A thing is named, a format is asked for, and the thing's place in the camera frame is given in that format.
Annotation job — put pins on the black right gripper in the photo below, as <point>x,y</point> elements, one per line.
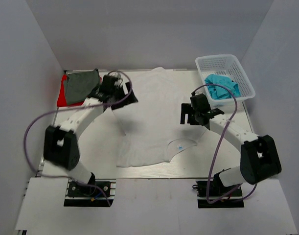
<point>187,108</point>

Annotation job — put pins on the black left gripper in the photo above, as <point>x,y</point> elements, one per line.
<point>131,99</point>

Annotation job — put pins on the white t shirt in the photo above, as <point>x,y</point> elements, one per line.
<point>153,133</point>

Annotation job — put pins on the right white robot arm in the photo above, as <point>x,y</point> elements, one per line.
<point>259,158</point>

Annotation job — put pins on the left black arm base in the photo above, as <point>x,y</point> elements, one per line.
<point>78,196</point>

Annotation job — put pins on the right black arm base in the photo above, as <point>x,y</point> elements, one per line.
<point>232,200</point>

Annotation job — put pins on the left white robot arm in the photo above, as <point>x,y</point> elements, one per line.
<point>61,142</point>

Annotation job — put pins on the teal crumpled t shirt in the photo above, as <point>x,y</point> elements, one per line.
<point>220,85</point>

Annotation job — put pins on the folded grey t shirt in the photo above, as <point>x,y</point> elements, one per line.
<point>80,84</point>

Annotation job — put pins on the white plastic basket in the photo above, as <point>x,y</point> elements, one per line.
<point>229,66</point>

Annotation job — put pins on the folded red t shirt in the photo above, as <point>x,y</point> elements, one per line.
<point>61,101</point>

